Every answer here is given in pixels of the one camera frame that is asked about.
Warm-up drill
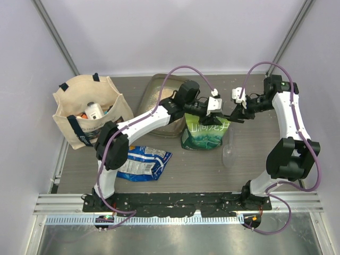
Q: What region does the clear plastic scoop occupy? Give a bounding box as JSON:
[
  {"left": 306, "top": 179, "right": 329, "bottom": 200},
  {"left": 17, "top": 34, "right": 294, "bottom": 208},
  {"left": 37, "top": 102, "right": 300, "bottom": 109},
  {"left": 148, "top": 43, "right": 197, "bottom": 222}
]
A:
[{"left": 222, "top": 127, "right": 235, "bottom": 168}]

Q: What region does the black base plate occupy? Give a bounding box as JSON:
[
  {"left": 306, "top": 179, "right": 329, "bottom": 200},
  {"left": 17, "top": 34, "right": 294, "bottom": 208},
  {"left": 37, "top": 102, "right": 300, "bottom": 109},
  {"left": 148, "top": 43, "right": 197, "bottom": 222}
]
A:
[{"left": 82, "top": 191, "right": 273, "bottom": 218}]

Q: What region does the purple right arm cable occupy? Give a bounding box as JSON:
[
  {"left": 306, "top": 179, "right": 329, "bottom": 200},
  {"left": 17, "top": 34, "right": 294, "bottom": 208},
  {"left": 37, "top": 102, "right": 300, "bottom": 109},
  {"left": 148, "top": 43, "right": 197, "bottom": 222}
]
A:
[{"left": 239, "top": 61, "right": 324, "bottom": 235}]

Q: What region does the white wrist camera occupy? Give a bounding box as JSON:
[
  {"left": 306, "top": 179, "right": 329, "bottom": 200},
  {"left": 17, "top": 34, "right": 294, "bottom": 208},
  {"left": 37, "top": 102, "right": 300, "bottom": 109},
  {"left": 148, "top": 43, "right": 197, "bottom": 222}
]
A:
[
  {"left": 206, "top": 89, "right": 223, "bottom": 116},
  {"left": 231, "top": 87, "right": 246, "bottom": 106}
]

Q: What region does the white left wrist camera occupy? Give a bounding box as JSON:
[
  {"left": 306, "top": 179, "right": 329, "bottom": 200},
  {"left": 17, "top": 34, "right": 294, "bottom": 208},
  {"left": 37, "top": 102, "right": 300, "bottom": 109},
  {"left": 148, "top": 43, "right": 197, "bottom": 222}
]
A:
[{"left": 206, "top": 89, "right": 223, "bottom": 116}]

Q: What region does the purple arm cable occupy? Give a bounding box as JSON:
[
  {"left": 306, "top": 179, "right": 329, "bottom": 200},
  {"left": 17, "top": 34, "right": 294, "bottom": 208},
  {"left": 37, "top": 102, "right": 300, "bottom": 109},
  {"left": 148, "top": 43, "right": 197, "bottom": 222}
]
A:
[
  {"left": 239, "top": 61, "right": 324, "bottom": 235},
  {"left": 95, "top": 65, "right": 220, "bottom": 231}
]

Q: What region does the aluminium front rail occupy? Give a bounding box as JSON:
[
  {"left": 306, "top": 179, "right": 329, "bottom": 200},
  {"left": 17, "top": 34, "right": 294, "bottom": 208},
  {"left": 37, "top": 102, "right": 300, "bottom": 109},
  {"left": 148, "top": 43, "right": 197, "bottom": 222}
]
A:
[{"left": 33, "top": 191, "right": 323, "bottom": 226}]

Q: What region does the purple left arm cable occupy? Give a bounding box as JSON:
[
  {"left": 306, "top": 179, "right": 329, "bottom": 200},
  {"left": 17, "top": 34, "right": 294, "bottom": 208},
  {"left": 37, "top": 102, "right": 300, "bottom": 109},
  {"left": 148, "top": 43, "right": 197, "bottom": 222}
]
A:
[{"left": 95, "top": 65, "right": 220, "bottom": 231}]

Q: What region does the translucent grey litter box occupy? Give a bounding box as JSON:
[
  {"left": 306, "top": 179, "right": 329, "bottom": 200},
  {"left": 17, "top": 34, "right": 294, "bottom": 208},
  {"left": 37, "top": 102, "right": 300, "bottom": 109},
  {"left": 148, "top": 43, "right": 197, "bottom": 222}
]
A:
[{"left": 137, "top": 74, "right": 191, "bottom": 139}]

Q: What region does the beige canvas tote bag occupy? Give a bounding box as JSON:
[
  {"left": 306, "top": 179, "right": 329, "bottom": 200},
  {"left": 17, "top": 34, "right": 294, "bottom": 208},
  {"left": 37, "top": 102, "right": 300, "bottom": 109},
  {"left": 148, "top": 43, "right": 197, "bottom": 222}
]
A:
[{"left": 53, "top": 73, "right": 133, "bottom": 150}]

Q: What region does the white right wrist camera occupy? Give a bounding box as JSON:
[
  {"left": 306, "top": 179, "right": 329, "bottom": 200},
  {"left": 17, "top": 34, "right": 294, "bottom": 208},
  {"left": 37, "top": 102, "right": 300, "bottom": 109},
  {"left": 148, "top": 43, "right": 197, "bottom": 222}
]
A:
[{"left": 231, "top": 87, "right": 246, "bottom": 106}]

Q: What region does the blue chip bag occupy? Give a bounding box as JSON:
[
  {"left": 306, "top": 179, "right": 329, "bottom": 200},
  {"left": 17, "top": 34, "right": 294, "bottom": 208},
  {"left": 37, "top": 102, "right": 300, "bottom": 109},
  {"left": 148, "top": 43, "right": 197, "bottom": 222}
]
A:
[{"left": 116, "top": 146, "right": 173, "bottom": 182}]

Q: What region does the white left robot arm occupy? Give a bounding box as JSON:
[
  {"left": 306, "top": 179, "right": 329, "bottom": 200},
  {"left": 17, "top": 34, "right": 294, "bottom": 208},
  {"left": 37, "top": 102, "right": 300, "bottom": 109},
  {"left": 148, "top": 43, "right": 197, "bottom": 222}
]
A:
[{"left": 94, "top": 80, "right": 223, "bottom": 212}]

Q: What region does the white bottle in tote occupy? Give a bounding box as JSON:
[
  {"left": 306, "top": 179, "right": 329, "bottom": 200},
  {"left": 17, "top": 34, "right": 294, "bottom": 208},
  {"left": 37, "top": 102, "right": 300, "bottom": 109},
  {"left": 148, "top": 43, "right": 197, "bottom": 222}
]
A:
[{"left": 84, "top": 102, "right": 104, "bottom": 120}]

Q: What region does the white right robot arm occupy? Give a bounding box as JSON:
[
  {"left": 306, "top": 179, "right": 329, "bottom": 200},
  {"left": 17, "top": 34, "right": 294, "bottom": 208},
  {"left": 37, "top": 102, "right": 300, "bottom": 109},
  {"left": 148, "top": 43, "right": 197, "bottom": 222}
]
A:
[{"left": 230, "top": 75, "right": 321, "bottom": 210}]

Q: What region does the green cat litter bag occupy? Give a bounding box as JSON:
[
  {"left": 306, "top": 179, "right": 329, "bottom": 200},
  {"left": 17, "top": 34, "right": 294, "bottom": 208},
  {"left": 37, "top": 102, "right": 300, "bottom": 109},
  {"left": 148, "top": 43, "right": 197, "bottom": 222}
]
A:
[{"left": 181, "top": 114, "right": 230, "bottom": 150}]

